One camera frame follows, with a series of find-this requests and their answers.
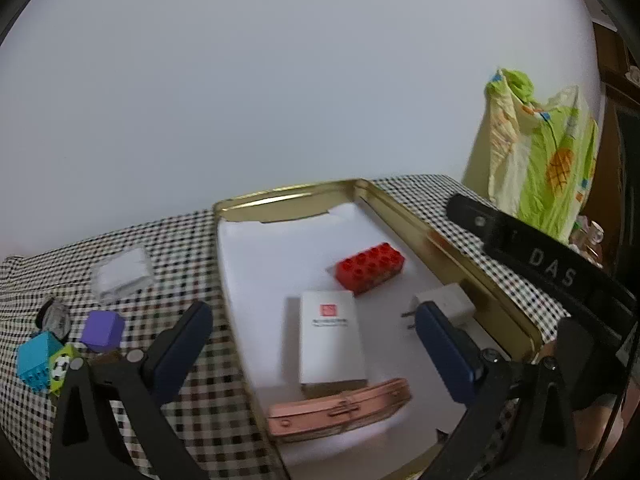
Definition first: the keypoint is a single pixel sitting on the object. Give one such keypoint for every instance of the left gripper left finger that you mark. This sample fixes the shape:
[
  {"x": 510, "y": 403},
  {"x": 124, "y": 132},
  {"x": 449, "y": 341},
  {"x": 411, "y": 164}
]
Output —
[{"x": 86, "y": 442}]

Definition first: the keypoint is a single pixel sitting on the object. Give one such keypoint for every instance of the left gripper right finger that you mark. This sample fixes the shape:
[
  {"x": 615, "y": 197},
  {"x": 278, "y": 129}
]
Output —
[{"x": 541, "y": 443}]

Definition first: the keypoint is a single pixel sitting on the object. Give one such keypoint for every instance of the green soccer toy cube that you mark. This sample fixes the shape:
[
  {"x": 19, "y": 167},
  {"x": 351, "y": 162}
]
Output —
[{"x": 59, "y": 364}]

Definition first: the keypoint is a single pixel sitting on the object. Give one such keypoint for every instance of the white power adapter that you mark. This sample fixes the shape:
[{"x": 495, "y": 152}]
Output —
[{"x": 451, "y": 299}]

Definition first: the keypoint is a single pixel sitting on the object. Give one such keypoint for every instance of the blue toy brick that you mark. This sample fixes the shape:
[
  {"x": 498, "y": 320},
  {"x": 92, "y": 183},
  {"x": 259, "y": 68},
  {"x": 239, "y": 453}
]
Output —
[{"x": 32, "y": 360}]

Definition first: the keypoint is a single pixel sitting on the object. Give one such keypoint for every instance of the purple cube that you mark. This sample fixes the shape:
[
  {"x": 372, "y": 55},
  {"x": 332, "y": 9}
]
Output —
[{"x": 103, "y": 331}]

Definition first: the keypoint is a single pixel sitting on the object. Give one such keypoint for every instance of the grey foil packet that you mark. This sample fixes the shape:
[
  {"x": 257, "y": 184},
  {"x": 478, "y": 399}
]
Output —
[{"x": 53, "y": 317}]

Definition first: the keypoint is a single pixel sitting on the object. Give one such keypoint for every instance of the white card box red logo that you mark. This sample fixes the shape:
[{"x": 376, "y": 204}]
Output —
[{"x": 331, "y": 357}]

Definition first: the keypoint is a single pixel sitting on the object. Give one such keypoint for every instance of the red toy brick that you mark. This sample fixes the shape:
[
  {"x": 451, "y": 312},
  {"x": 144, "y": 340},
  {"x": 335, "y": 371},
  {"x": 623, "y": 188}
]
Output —
[{"x": 364, "y": 271}]

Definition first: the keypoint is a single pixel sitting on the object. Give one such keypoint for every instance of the pink card deck box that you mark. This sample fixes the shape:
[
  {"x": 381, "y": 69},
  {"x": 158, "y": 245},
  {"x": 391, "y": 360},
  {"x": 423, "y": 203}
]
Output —
[{"x": 337, "y": 414}]

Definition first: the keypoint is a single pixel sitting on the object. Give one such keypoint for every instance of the brown folding comb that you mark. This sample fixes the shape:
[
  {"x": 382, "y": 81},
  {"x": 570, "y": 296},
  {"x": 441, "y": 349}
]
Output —
[{"x": 110, "y": 357}]

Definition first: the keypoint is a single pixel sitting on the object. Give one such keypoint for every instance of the person right hand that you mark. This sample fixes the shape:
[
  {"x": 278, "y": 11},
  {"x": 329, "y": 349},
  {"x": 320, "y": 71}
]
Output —
[{"x": 590, "y": 426}]

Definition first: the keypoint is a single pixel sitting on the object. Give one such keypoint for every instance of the clutter on side table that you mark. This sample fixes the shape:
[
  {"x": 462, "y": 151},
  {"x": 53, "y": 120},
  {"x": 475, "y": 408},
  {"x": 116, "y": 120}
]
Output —
[{"x": 586, "y": 238}]

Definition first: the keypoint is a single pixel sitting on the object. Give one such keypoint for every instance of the brown wooden cabinet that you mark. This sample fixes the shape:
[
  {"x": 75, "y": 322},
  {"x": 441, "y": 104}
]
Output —
[{"x": 619, "y": 76}]

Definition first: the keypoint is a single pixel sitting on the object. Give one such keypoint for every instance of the white paper liner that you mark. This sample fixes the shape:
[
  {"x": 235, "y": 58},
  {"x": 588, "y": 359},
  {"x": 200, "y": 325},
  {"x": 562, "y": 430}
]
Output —
[{"x": 266, "y": 268}]

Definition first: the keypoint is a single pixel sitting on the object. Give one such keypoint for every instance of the checkered tablecloth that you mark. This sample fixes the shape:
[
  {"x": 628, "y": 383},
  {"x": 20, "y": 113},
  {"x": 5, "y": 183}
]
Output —
[{"x": 214, "y": 414}]

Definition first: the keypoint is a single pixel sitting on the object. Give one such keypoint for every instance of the green yellow hanging cloth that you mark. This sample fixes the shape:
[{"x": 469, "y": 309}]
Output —
[{"x": 533, "y": 160}]

